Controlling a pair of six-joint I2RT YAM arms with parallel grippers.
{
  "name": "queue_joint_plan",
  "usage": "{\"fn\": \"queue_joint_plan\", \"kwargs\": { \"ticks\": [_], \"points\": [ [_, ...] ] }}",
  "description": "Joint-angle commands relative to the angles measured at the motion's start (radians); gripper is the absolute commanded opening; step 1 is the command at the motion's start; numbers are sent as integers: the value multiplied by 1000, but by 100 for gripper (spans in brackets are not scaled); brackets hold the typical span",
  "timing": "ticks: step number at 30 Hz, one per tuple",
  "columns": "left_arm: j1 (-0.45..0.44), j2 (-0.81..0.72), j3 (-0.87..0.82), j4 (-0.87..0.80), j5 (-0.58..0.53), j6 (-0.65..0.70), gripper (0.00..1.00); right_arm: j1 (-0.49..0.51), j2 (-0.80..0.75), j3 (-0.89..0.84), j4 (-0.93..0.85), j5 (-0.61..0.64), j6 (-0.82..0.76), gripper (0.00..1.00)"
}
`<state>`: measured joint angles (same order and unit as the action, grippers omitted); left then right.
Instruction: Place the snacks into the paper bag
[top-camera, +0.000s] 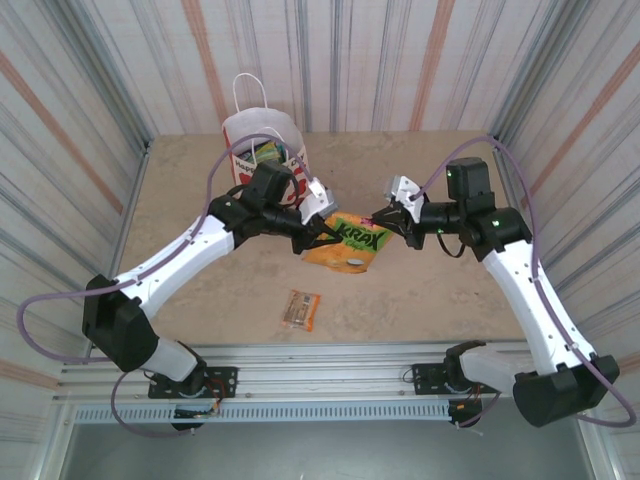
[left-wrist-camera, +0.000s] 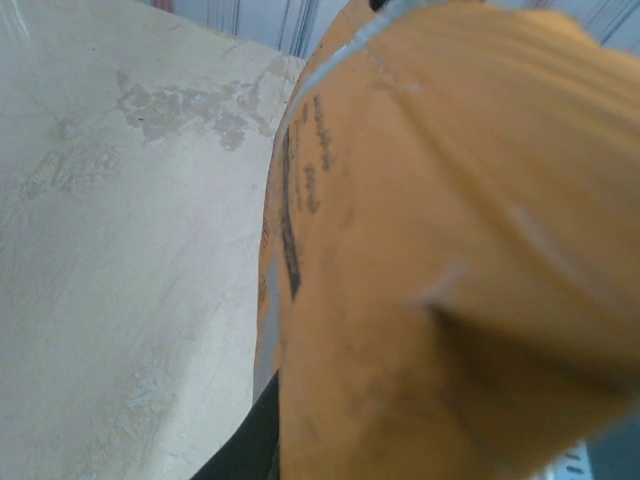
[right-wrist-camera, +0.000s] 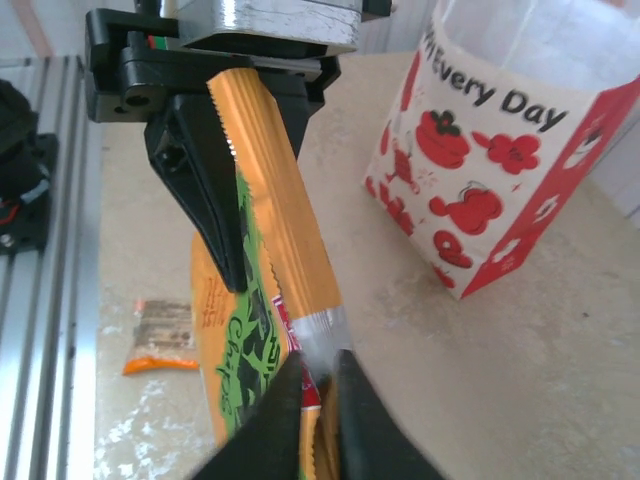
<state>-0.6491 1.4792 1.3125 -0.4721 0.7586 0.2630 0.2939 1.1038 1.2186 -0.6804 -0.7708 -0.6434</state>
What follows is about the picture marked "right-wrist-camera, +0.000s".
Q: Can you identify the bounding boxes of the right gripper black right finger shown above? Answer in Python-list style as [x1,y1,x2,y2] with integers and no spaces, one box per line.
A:
[332,348,444,480]

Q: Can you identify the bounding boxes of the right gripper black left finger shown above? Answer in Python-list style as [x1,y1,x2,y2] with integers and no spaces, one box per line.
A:
[192,349,307,480]

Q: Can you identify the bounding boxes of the orange chips packet green print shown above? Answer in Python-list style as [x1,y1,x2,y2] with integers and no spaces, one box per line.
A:
[192,67,354,480]

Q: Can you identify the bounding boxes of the white paper bag red prints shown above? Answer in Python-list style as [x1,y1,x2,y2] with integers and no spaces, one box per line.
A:
[363,0,640,301]

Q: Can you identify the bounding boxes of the small brown orange snack packet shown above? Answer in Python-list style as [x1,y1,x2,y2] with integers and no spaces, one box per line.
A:
[122,298,201,377]

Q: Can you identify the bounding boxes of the aluminium rail frame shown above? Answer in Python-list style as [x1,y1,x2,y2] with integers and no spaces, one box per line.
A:
[0,54,104,480]

